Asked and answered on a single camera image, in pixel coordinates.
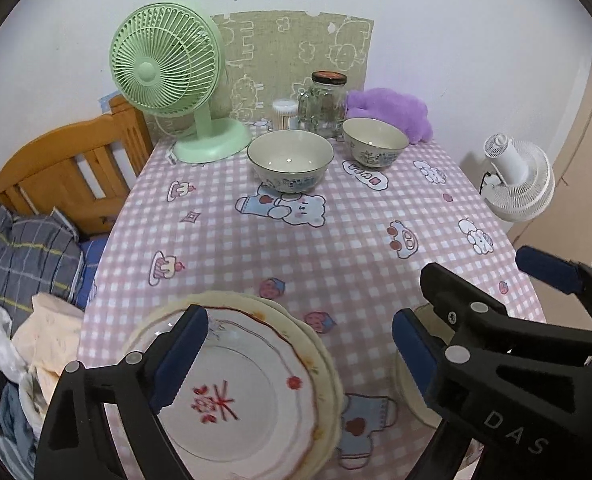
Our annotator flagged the round yellow flower plate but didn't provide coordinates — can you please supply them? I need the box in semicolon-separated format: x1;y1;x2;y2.
124;292;333;479

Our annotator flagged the ceramic bowl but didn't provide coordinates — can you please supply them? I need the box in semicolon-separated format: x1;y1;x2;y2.
247;130;335;194
342;117;410;169
394;304;454;429

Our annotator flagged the white standing fan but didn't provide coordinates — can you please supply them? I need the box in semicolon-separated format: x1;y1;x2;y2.
479;133;555;223

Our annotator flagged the white plastic bag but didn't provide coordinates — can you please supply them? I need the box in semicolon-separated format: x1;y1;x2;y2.
0;307;28;384

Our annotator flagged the red pattern white plate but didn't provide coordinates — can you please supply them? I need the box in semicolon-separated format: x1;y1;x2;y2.
140;306;322;480

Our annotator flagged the purple plush cushion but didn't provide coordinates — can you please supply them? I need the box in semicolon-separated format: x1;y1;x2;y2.
345;88;434;144

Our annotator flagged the pink checkered tablecloth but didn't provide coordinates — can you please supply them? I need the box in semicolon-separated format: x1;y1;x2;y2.
78;141;544;479

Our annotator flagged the wooden chair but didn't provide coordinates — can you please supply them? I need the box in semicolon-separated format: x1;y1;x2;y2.
0;96;153;236

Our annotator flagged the green desk fan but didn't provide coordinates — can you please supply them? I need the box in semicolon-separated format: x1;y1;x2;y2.
110;2;252;165

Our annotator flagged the glass mug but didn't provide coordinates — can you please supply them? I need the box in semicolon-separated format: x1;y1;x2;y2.
297;90;317;132

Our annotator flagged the scalloped yellow flower plate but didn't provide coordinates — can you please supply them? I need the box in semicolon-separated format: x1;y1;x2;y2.
248;295;344;479

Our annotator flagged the grey plaid cloth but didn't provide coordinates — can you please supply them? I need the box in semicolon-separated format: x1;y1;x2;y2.
0;205;84;330

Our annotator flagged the green patterned board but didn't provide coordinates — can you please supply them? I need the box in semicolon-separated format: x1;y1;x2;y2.
145;8;376;141

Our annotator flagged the beige cloth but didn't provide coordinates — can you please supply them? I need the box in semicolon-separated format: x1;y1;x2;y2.
12;292;84;403

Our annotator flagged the beige door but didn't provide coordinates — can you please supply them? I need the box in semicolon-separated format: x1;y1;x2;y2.
505;24;592;261

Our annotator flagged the cotton swab container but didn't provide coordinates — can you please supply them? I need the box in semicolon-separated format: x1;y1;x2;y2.
272;99;298;130

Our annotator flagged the glass jar with lid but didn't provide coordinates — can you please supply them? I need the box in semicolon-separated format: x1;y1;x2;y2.
306;70;347;139

